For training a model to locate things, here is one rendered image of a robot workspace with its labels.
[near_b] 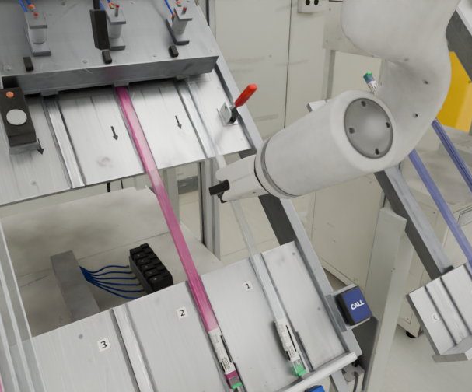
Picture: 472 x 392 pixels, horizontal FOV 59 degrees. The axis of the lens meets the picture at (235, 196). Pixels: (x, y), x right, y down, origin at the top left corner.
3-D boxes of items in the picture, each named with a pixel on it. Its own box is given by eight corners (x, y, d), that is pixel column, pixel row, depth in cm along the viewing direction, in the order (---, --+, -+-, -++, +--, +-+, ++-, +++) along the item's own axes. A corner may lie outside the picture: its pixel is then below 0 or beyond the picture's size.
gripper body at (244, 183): (309, 133, 56) (267, 155, 66) (242, 143, 52) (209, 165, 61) (323, 187, 56) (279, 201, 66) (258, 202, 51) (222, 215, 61)
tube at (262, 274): (302, 372, 61) (305, 372, 60) (294, 376, 60) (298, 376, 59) (193, 85, 75) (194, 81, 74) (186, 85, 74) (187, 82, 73)
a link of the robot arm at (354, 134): (317, 124, 54) (256, 133, 50) (395, 82, 43) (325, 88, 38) (334, 187, 54) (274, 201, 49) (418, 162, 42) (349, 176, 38)
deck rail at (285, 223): (340, 356, 70) (363, 353, 65) (331, 361, 69) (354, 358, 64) (187, 22, 88) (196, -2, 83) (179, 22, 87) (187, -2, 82)
